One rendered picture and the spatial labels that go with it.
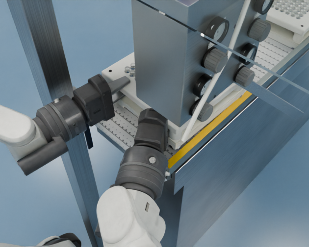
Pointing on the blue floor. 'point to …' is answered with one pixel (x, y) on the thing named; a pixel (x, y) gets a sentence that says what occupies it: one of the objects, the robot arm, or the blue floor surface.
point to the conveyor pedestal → (230, 171)
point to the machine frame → (85, 193)
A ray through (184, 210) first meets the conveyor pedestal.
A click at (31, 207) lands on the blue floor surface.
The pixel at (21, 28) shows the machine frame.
